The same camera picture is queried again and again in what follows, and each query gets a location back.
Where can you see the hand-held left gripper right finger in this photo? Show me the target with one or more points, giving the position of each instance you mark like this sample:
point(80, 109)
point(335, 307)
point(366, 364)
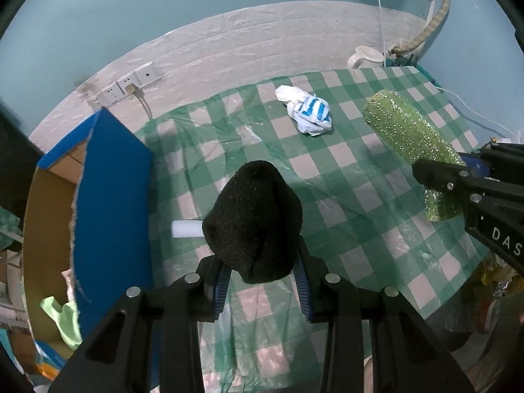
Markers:
point(305, 290)

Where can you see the wrapped wall pipe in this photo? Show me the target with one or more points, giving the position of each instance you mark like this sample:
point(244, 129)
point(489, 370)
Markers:
point(434, 24)

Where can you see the blue cardboard box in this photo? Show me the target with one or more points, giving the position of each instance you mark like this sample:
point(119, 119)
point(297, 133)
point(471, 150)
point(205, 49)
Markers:
point(114, 213)

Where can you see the glittery green cloth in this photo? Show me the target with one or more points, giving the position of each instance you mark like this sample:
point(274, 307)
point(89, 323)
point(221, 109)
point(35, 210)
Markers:
point(401, 127)

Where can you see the green white checked tablecloth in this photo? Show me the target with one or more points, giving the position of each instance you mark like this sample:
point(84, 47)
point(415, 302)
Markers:
point(348, 196)

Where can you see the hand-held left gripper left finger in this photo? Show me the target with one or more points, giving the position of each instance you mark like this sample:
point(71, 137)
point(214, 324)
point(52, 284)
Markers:
point(219, 290)

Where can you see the black knit sock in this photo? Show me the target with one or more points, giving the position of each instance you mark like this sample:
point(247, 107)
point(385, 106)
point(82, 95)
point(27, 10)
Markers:
point(254, 221)

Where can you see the black jacket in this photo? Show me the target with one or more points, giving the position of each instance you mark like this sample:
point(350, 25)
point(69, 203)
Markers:
point(12, 163)

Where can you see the white foam tube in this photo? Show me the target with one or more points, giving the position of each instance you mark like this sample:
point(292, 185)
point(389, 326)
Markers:
point(186, 229)

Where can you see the green checked hanging cloth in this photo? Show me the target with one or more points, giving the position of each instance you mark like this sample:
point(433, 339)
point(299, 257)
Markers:
point(8, 223)

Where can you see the white blue striped cloth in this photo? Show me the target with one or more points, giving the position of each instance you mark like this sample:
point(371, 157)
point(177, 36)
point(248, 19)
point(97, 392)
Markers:
point(311, 110)

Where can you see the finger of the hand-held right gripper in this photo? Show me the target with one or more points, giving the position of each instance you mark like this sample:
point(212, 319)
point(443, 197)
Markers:
point(477, 163)
point(438, 174)

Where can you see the white wall socket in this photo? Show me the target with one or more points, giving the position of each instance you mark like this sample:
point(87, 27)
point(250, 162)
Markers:
point(147, 73)
point(96, 101)
point(123, 88)
point(111, 93)

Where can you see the light green cloth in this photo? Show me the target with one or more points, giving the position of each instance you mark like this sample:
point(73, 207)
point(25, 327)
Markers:
point(67, 319)

